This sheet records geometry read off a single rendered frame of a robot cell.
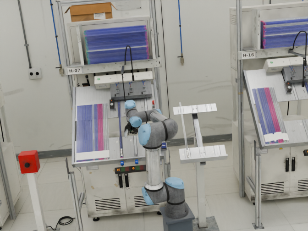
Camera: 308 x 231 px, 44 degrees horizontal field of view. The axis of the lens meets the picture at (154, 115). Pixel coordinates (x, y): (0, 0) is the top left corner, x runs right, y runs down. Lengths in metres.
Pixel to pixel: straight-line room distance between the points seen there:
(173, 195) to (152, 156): 0.31
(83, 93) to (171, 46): 1.74
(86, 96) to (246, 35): 1.46
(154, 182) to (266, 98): 1.35
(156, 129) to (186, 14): 2.72
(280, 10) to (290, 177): 1.45
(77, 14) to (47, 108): 1.76
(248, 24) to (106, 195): 1.92
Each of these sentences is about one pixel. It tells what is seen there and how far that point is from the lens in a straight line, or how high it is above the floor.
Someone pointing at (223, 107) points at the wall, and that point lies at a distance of 4.97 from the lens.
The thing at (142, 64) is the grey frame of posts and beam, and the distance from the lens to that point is 3.23.
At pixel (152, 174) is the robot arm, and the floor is 0.88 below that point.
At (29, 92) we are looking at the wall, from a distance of 4.97.
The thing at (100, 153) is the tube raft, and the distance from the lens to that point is 2.99.
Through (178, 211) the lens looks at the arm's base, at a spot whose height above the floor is 0.59.
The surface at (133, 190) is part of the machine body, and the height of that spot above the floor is 0.28.
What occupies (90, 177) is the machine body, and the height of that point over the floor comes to 0.45.
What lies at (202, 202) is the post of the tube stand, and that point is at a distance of 3.24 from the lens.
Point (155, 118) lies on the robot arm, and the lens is 2.44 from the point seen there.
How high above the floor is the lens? 1.88
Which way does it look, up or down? 17 degrees down
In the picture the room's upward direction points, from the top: 5 degrees counter-clockwise
